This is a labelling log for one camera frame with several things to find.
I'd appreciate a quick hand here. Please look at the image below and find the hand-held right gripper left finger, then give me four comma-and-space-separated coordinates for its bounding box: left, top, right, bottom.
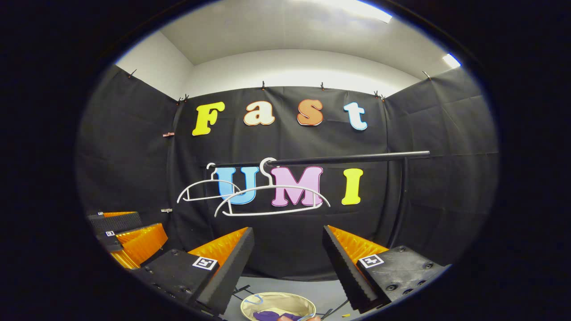
133, 226, 255, 315

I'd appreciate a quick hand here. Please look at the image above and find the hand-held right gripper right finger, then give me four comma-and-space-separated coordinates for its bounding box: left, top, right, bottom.
321, 225, 448, 312

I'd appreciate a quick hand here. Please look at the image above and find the large white clothes hanger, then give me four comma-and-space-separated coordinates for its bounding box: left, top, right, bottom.
214, 157, 331, 218

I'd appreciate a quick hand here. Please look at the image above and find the cream round laundry hamper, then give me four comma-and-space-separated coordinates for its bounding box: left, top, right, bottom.
240, 292, 317, 321

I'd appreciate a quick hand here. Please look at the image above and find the purple corduroy shirt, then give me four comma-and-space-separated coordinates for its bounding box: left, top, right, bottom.
253, 310, 304, 321

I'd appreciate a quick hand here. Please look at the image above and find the small white clothes hanger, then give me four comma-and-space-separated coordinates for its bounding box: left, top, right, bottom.
177, 163, 244, 203

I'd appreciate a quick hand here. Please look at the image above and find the black metal clothes rack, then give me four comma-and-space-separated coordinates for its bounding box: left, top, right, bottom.
206, 151, 431, 319

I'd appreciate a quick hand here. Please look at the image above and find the black backdrop cloth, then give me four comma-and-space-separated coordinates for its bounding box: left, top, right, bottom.
76, 65, 499, 281

